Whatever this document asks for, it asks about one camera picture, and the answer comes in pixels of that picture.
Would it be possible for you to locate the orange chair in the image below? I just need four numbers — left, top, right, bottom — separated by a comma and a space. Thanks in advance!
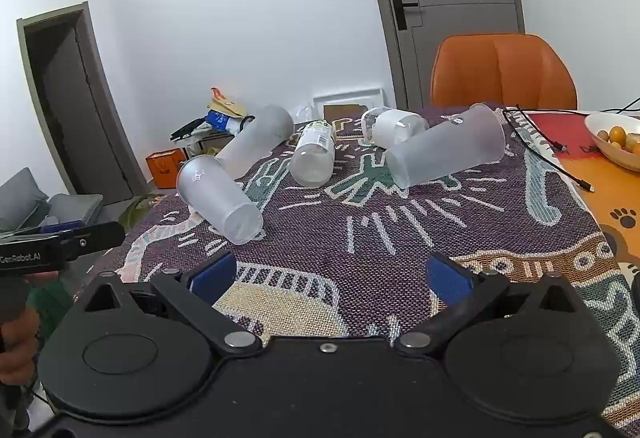
429, 34, 579, 111

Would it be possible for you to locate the blue white packet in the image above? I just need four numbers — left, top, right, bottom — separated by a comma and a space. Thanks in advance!
204, 110, 245, 135

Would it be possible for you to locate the large frosted plastic cup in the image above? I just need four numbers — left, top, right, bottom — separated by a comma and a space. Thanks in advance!
384, 103, 507, 189

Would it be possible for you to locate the person's left hand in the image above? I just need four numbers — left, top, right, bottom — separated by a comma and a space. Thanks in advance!
0, 307, 42, 387

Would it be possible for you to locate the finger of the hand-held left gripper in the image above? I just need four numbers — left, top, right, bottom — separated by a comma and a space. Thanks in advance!
42, 221, 127, 265

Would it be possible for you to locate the orange printed table mat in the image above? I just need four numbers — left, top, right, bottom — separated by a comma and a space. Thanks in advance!
524, 110, 640, 269

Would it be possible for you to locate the grey sofa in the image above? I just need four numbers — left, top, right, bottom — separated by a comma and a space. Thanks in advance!
0, 167, 104, 239

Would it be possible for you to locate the thin black cable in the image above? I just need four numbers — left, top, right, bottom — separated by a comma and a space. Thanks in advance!
599, 96, 640, 115

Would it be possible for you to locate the dark brown door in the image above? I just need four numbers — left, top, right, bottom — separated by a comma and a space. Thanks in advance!
16, 2, 147, 209

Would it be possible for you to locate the printed woven blanket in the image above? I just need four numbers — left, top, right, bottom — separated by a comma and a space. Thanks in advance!
75, 102, 640, 435

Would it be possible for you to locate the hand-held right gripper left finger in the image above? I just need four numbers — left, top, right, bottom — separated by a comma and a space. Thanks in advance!
82, 252, 262, 354

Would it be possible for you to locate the black door handle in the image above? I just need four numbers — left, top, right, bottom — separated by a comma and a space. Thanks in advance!
391, 0, 420, 32

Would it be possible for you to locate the green clothing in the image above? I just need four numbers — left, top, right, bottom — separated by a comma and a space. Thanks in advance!
27, 274, 75, 344

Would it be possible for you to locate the orange box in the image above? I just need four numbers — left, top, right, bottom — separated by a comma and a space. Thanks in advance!
145, 148, 187, 191

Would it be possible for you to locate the white frame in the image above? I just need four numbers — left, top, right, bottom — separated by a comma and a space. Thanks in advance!
311, 86, 387, 123

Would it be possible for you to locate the clear plastic bottle green label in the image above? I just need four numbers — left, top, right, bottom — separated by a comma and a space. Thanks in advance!
289, 120, 336, 187

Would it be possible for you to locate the white bowl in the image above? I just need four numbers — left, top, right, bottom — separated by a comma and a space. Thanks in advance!
583, 112, 640, 169

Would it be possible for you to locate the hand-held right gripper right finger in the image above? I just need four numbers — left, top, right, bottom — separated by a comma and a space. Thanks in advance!
394, 252, 587, 352

